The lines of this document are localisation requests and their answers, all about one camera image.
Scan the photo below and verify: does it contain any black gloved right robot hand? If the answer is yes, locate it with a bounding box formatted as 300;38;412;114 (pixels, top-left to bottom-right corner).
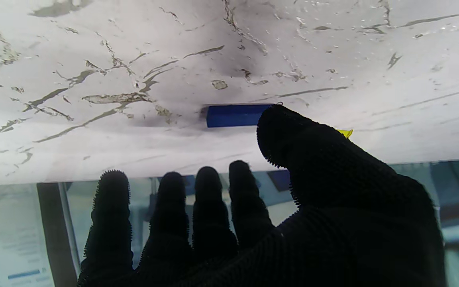
77;104;447;287

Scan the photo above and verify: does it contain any blue domino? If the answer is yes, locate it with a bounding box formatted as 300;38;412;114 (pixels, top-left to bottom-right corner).
206;104;275;128

